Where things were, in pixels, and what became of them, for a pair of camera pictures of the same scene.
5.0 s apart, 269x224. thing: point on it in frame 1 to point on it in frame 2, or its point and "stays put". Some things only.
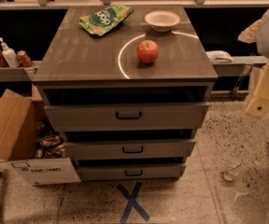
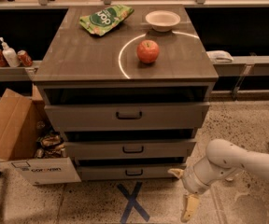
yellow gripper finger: (249, 35) to (203, 175)
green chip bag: (104, 20) stays put
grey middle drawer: (124, 148) stays put
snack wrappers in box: (49, 145) stays put
